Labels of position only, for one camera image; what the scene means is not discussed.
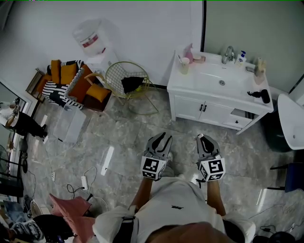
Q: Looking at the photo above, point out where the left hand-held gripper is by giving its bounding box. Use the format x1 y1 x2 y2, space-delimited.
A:
141 132 173 182

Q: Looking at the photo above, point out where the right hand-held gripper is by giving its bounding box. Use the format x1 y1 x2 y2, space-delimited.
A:
195 133 226 183

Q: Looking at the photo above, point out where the beige cup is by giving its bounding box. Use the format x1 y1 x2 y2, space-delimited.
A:
178 57 190 75

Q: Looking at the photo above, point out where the person's right forearm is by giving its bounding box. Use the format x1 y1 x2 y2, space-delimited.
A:
206 179 227 217

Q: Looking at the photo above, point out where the person's left forearm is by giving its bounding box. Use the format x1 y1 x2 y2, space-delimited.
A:
130 177 154 211

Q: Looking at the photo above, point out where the white sink cabinet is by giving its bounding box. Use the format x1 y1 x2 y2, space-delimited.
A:
166 49 275 135

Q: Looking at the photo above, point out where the person's white shirt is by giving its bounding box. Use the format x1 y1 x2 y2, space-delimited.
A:
92 176 257 243

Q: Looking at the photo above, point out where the dark green bin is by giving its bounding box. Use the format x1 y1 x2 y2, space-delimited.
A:
259 111 293 153

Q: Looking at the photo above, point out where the black cloth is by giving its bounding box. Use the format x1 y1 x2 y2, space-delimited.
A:
121 76 145 94

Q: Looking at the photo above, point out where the yellow cushion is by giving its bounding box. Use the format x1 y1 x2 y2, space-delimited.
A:
85 84 112 103

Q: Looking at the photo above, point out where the clear plastic box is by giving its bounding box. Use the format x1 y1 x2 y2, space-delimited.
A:
52 103 87 143

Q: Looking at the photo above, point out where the white pump bottle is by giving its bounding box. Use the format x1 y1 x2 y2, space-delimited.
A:
235 50 248 68

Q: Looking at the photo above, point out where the blue stool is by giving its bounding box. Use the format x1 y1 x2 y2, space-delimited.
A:
266 162 304 193

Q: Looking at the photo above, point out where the pink spray bottle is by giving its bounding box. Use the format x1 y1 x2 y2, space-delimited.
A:
183 43 194 64

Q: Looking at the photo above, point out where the chrome faucet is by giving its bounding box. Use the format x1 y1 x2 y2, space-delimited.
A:
221 45 235 65

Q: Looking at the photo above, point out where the orange striped armchair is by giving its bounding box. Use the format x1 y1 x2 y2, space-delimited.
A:
41 59 112 112

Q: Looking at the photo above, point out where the white water dispenser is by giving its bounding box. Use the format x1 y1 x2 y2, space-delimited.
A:
85 50 120 80

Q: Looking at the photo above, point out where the pink cloth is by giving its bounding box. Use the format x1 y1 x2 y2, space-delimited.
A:
48 193 96 238

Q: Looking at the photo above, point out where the black bag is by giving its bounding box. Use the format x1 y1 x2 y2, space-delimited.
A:
32 214 75 243

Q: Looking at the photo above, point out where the black side table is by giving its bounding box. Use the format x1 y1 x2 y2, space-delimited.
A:
0 151 29 198

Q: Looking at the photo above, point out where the black standing fan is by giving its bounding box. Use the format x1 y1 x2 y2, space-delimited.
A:
0 144 10 174

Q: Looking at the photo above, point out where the gold wire chair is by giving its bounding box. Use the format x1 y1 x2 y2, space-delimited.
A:
104 61 160 116

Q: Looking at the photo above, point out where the black cable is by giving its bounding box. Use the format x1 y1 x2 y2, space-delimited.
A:
66 183 94 202

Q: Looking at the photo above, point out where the wooden frame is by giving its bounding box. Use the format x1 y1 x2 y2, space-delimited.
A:
25 68 46 103

